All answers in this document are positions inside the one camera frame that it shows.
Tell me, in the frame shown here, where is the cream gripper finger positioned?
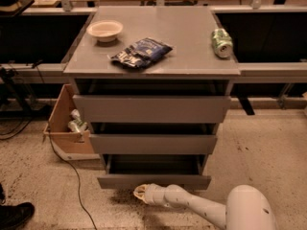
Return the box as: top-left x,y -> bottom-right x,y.
133,184 -> 149,202

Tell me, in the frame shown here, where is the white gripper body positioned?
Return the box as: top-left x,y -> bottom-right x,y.
144,184 -> 168,206

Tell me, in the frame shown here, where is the grey bottom drawer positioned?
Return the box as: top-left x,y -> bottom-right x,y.
98,154 -> 211,190

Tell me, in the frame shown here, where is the grey drawer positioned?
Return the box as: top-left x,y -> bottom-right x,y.
72,79 -> 232,124
98,154 -> 211,190
90,123 -> 217,155

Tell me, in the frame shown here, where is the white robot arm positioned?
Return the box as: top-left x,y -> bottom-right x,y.
133,184 -> 278,230

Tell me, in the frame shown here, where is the grey middle drawer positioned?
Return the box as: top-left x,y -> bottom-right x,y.
90,123 -> 217,155

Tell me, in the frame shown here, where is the grey top drawer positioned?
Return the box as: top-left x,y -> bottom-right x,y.
72,79 -> 232,124

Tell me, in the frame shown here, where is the grey drawer cabinet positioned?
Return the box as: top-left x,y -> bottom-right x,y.
62,5 -> 241,174

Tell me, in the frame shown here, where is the cardboard box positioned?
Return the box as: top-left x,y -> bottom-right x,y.
44,84 -> 94,159

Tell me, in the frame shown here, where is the green can in box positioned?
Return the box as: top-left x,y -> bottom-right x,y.
67,109 -> 87,134

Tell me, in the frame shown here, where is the black shoe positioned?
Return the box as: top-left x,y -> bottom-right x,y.
0,202 -> 35,230

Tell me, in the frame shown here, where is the blue chip bag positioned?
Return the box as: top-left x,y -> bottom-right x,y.
110,37 -> 173,69

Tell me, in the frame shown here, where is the white bowl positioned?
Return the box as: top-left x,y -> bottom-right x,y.
86,20 -> 123,42

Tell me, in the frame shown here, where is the green soda can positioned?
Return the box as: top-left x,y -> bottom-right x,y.
211,28 -> 233,58

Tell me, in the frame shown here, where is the black floor cable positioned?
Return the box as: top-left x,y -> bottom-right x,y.
32,60 -> 99,230

